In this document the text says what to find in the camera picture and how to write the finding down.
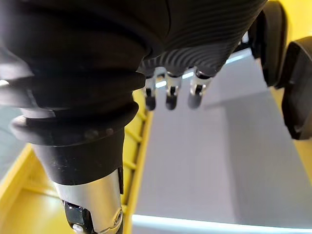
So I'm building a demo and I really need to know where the black plastic housing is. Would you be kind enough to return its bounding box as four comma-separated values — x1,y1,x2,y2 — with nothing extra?
275,36,312,141
250,0,288,88

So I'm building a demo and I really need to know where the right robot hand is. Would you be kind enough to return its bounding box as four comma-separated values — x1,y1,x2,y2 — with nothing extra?
0,0,269,234

